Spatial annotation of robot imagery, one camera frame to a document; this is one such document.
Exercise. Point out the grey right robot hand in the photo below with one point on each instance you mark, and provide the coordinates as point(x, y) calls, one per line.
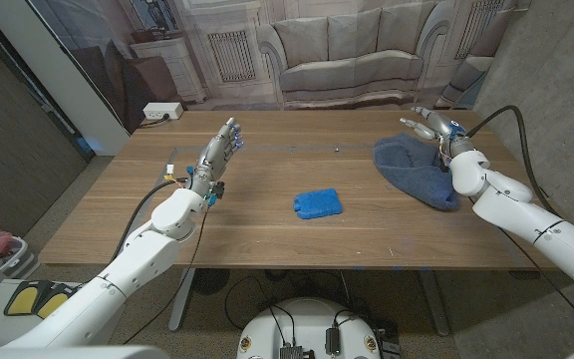
point(439, 130)

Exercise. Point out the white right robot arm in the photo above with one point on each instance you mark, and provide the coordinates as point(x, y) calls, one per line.
point(521, 214)

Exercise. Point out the yellow and black pad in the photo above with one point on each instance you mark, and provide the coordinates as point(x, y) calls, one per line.
point(38, 298)

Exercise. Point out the white robot torso base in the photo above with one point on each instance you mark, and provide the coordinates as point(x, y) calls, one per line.
point(309, 329)

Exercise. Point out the grey table leg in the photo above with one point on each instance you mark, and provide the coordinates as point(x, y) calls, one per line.
point(181, 299)
point(434, 301)

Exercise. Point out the blue terry towel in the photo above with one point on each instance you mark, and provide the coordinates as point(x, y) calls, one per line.
point(414, 167)

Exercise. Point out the blue ice pack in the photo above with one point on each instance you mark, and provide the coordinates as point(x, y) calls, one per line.
point(318, 203)

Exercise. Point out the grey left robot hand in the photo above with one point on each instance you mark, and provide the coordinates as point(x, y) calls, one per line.
point(217, 152)

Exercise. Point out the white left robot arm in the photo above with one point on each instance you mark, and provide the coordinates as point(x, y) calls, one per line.
point(112, 279)

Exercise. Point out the printed living room backdrop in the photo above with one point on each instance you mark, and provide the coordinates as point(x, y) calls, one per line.
point(287, 50)

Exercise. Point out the white power strip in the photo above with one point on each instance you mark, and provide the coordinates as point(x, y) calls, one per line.
point(162, 110)

